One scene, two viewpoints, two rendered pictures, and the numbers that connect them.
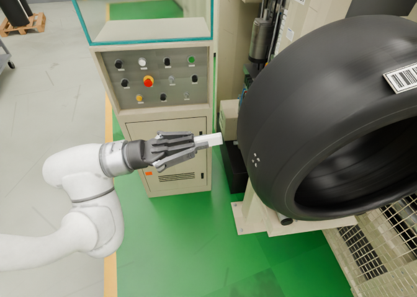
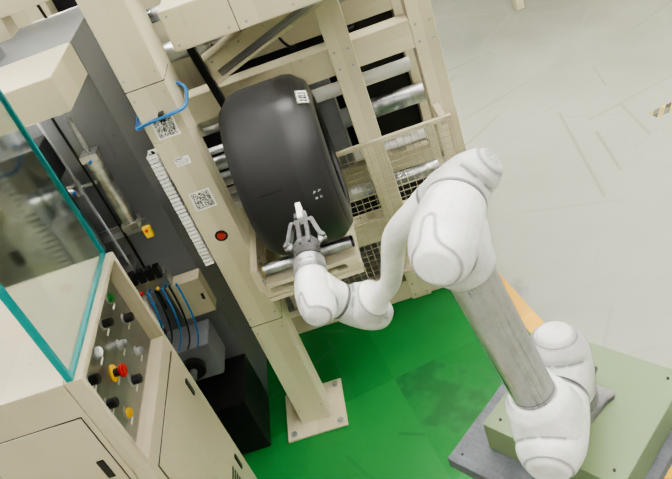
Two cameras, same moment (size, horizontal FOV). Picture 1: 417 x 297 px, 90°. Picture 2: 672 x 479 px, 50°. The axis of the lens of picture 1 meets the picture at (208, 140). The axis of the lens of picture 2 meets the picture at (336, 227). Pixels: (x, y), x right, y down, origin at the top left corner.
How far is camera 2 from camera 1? 1.89 m
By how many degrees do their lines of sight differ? 58
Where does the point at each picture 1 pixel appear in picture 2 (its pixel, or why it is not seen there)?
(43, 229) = not seen: outside the picture
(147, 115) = (156, 419)
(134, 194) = not seen: outside the picture
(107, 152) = (311, 258)
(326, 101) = (303, 128)
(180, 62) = (107, 313)
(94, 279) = not seen: outside the picture
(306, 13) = (189, 134)
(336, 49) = (264, 116)
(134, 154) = (312, 245)
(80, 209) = (356, 289)
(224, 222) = (325, 448)
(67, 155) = (312, 282)
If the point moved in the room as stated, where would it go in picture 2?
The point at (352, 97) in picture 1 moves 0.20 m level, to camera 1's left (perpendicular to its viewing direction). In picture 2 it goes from (304, 117) to (301, 150)
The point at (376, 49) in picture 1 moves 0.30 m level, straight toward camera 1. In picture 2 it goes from (277, 101) to (349, 108)
